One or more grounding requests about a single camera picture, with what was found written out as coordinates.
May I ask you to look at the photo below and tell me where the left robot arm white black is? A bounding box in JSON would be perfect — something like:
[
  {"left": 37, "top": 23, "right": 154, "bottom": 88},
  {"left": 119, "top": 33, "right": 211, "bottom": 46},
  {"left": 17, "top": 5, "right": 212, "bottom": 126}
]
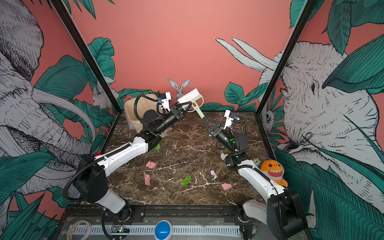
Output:
[{"left": 63, "top": 89, "right": 201, "bottom": 222}]

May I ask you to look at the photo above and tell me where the green paper scrap centre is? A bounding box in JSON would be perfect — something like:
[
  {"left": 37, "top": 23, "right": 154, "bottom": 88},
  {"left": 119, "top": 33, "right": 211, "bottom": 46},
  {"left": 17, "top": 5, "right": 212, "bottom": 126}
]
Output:
[{"left": 181, "top": 175, "right": 192, "bottom": 186}]

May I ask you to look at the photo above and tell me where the pink paper scrap upper left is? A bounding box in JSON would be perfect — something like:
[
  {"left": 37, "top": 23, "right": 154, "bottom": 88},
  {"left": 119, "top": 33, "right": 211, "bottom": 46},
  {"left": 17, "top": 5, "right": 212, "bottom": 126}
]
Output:
[{"left": 146, "top": 161, "right": 158, "bottom": 170}]

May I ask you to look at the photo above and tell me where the white paper scrap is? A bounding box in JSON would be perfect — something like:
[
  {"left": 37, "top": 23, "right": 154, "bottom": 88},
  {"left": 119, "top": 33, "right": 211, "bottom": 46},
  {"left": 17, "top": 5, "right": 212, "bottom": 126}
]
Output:
[
  {"left": 221, "top": 153, "right": 228, "bottom": 160},
  {"left": 210, "top": 170, "right": 219, "bottom": 181}
]

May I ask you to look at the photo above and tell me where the blue round button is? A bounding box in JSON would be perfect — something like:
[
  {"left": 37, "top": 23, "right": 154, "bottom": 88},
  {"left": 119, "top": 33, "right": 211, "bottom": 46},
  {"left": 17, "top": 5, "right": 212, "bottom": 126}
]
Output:
[{"left": 154, "top": 220, "right": 173, "bottom": 240}]

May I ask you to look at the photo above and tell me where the coiled clear cable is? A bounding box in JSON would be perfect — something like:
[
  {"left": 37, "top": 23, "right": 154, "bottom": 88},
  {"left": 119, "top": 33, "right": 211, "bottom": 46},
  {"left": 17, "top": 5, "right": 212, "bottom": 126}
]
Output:
[{"left": 66, "top": 220, "right": 92, "bottom": 240}]

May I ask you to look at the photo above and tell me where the orange plush toy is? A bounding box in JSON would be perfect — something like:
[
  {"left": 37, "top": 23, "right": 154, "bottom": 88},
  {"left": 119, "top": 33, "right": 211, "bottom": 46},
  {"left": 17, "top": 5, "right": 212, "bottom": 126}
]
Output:
[{"left": 261, "top": 160, "right": 288, "bottom": 187}]

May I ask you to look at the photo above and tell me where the white slotted cable duct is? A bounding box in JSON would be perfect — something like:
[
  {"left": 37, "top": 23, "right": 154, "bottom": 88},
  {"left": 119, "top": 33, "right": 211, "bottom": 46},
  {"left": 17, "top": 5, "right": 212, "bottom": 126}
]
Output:
[{"left": 67, "top": 224, "right": 241, "bottom": 237}]

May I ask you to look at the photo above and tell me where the green paper scrap near bin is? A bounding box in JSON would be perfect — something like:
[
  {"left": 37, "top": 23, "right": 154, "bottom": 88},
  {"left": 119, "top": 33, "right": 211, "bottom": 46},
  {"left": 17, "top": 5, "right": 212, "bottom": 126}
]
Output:
[{"left": 151, "top": 144, "right": 161, "bottom": 152}]

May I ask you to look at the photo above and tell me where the light green hand brush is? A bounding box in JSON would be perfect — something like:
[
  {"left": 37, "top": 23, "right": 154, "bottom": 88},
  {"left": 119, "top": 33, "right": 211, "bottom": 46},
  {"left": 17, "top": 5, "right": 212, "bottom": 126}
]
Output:
[{"left": 178, "top": 89, "right": 205, "bottom": 119}]

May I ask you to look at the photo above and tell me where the pink paper scrap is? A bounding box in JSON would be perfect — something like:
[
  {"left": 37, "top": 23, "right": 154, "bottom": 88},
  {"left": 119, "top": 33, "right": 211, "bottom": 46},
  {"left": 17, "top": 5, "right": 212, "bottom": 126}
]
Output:
[
  {"left": 221, "top": 183, "right": 232, "bottom": 191},
  {"left": 146, "top": 161, "right": 158, "bottom": 170},
  {"left": 144, "top": 173, "right": 151, "bottom": 186}
]

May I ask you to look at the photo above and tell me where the white paper scrap right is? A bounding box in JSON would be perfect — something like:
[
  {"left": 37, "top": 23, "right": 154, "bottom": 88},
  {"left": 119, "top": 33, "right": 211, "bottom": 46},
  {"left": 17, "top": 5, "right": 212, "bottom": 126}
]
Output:
[{"left": 221, "top": 153, "right": 228, "bottom": 160}]

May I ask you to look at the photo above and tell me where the pink paper scrap lower left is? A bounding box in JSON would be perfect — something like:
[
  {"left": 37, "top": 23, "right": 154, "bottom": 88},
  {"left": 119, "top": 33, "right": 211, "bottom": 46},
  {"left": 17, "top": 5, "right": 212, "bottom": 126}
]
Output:
[{"left": 144, "top": 173, "right": 151, "bottom": 186}]

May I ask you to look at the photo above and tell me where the white paper scrap centre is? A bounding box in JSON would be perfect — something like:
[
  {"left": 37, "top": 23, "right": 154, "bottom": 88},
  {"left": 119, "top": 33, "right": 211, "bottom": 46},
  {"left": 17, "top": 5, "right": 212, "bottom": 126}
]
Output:
[{"left": 210, "top": 170, "right": 219, "bottom": 181}]

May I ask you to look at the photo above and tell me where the cream trash bin with bag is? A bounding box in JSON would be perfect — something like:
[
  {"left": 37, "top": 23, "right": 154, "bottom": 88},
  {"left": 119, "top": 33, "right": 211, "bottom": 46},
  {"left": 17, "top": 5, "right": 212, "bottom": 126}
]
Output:
[{"left": 124, "top": 97, "right": 157, "bottom": 133}]

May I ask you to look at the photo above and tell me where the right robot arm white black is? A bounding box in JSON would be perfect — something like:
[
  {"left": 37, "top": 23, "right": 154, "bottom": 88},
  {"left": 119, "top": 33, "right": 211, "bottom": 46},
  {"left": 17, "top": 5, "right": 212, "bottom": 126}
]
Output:
[{"left": 198, "top": 111, "right": 311, "bottom": 240}]

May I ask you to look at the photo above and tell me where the pink paper scrap right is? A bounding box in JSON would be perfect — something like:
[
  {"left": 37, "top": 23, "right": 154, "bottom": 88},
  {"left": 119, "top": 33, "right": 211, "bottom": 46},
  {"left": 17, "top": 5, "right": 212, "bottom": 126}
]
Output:
[{"left": 221, "top": 183, "right": 232, "bottom": 191}]

